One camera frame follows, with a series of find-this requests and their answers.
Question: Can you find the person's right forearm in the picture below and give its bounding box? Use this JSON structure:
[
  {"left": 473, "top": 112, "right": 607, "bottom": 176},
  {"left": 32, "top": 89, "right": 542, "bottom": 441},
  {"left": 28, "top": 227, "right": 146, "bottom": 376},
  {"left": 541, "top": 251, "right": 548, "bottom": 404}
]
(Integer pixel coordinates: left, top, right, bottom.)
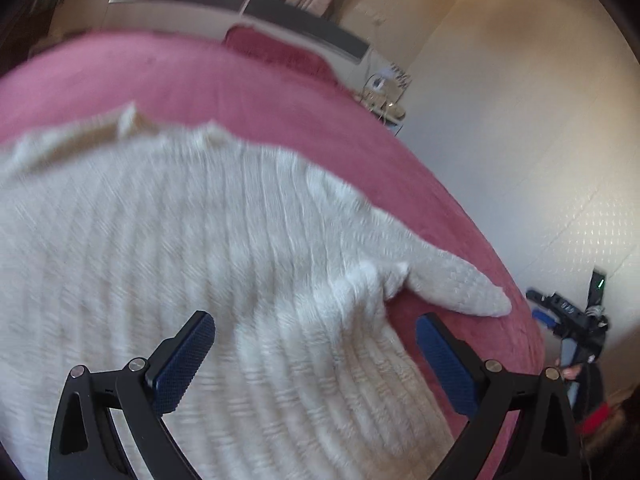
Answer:
[{"left": 575, "top": 400, "right": 640, "bottom": 467}]

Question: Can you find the person's right hand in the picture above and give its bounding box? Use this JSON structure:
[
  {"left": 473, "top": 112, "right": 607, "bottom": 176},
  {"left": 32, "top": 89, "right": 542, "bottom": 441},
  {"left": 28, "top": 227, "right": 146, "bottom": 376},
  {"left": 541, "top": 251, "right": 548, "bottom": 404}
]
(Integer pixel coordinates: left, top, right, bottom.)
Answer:
[{"left": 561, "top": 360, "right": 607, "bottom": 423}]

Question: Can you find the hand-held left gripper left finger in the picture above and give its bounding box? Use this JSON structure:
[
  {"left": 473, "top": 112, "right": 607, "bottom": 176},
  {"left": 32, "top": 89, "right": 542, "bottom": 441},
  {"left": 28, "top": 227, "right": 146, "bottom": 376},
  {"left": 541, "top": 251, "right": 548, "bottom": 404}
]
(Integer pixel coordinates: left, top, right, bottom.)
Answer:
[{"left": 48, "top": 311, "right": 217, "bottom": 480}]

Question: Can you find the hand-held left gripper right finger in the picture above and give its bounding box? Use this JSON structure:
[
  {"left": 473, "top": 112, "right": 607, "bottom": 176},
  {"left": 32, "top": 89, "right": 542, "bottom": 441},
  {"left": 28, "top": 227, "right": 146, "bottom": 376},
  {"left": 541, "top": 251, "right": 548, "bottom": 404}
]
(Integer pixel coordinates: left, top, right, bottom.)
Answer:
[{"left": 416, "top": 312, "right": 583, "bottom": 480}]

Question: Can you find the grey and white headboard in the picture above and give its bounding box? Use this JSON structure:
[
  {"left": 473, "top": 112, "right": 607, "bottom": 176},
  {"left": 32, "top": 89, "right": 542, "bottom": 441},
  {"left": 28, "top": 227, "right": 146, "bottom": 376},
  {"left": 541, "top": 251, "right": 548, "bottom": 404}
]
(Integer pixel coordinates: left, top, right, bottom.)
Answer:
[{"left": 109, "top": 0, "right": 373, "bottom": 81}]

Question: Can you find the cluttered white bedside shelf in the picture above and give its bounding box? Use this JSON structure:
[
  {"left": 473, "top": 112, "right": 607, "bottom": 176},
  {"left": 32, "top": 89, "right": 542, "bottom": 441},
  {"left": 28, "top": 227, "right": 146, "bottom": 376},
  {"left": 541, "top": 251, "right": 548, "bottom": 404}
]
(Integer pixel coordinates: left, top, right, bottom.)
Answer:
[{"left": 361, "top": 61, "right": 414, "bottom": 137}]

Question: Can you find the pink bed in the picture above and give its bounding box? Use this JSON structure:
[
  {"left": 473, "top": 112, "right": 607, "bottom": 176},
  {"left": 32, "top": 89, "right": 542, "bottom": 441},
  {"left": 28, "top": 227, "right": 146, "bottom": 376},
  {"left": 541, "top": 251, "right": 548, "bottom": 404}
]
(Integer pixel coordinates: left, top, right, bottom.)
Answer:
[{"left": 0, "top": 30, "right": 547, "bottom": 480}]

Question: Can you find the white knit sweater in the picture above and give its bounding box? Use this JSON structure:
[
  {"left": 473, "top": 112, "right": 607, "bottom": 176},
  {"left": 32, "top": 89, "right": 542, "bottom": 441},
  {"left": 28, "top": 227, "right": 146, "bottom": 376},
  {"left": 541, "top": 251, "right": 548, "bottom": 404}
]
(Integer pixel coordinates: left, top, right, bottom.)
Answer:
[{"left": 0, "top": 102, "right": 512, "bottom": 480}]

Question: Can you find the pink pillow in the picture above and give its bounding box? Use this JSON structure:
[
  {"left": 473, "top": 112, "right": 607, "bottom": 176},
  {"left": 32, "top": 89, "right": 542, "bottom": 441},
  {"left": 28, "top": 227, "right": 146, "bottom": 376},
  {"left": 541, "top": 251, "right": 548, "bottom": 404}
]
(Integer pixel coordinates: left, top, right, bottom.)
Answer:
[{"left": 223, "top": 25, "right": 337, "bottom": 83}]

